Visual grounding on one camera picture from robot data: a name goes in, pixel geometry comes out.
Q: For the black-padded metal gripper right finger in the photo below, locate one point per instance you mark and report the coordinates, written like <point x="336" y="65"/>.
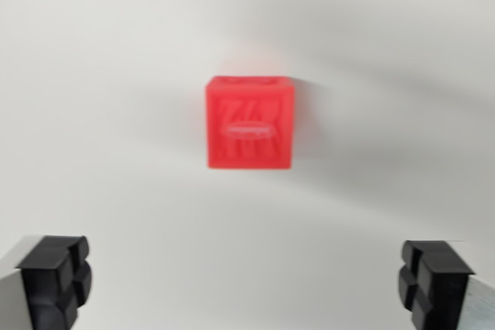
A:
<point x="444" y="285"/>

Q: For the black-padded metal gripper left finger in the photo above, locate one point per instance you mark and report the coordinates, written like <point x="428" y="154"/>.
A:
<point x="46" y="279"/>

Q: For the red plastic cube with studs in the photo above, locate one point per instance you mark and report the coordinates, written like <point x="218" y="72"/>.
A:
<point x="249" y="125"/>

